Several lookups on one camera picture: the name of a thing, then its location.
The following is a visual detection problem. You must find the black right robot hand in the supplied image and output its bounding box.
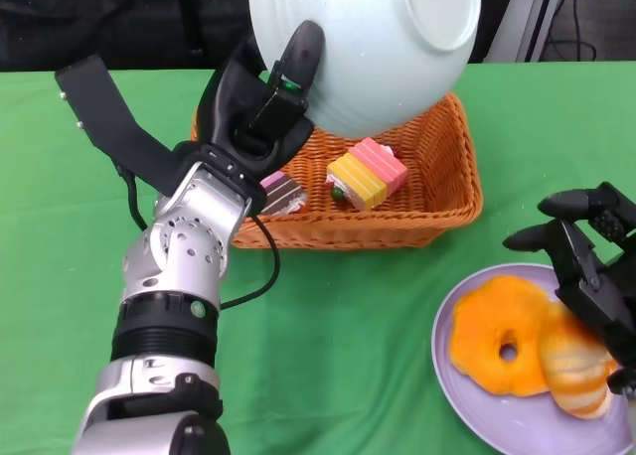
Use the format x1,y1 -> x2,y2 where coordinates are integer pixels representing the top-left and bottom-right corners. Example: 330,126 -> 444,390
502,181 -> 636,401

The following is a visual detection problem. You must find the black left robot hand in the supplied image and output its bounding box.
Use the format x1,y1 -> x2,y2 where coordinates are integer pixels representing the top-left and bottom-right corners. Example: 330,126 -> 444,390
196,20 -> 328,177

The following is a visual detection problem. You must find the pale twisted bread orange glaze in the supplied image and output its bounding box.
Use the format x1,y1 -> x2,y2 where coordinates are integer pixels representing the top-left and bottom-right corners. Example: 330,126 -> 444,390
539,300 -> 620,419

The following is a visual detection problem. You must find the brown and pink layered cake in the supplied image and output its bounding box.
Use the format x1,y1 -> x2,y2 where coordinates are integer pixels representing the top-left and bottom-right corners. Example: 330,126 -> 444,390
260,172 -> 308,216

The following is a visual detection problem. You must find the orange ring-shaped bread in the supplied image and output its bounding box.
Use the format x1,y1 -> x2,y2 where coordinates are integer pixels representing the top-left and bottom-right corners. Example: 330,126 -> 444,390
451,274 -> 553,396

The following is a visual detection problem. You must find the yellow and pink layered cake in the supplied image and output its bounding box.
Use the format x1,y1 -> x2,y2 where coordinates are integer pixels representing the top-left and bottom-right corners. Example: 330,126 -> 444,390
325,137 -> 408,212

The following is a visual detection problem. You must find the grey-green round bowl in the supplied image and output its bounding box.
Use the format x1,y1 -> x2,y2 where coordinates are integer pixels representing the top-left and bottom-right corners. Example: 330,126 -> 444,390
247,0 -> 483,139

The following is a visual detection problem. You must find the lavender round plate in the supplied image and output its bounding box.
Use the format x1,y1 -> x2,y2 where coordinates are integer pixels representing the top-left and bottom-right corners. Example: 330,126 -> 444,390
429,263 -> 636,455

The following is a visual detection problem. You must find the orange wicker basket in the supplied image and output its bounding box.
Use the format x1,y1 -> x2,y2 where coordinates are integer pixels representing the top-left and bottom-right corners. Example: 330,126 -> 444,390
191,91 -> 484,250

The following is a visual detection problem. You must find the black backdrop curtain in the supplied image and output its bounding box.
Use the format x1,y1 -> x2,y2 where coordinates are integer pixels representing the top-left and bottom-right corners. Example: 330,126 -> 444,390
0,0 -> 518,74

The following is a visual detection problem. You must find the green tablecloth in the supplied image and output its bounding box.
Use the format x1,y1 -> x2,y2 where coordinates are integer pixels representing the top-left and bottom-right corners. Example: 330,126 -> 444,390
0,60 -> 636,455

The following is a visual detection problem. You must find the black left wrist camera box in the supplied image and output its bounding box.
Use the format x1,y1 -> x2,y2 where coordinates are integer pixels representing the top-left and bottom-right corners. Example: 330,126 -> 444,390
54,55 -> 185,198

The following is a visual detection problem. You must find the black left wrist camera cable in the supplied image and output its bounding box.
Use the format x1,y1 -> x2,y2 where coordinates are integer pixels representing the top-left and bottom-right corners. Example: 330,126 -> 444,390
118,166 -> 282,311

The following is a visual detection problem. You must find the black floor cable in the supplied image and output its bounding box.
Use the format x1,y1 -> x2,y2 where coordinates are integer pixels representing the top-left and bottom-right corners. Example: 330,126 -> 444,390
544,0 -> 597,64

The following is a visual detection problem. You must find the aluminium frame stand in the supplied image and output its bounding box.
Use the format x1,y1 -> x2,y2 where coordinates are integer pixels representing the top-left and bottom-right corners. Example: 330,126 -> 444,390
481,0 -> 567,65

